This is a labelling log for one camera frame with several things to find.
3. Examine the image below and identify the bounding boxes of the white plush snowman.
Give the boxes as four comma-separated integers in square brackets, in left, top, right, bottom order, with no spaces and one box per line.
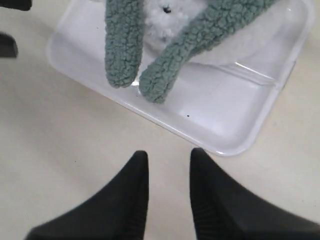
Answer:
[144,0,208,53]

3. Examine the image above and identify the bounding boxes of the white plastic tray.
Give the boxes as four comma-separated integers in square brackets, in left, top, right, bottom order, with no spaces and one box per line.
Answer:
[47,0,316,156]

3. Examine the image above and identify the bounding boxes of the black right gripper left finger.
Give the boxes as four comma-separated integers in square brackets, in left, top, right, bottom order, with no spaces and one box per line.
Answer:
[25,150,149,240]

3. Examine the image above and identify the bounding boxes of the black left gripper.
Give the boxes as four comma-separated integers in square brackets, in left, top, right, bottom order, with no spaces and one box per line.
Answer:
[0,0,32,58]

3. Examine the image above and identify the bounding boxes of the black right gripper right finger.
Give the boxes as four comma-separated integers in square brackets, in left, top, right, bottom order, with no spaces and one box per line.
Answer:
[189,148,320,240]

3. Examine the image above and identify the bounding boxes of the green fluffy scarf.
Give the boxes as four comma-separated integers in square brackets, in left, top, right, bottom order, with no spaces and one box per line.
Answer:
[104,0,276,104]

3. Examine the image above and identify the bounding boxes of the clear plastic stand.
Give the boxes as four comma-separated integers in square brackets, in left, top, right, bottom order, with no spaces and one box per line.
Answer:
[134,4,296,88]

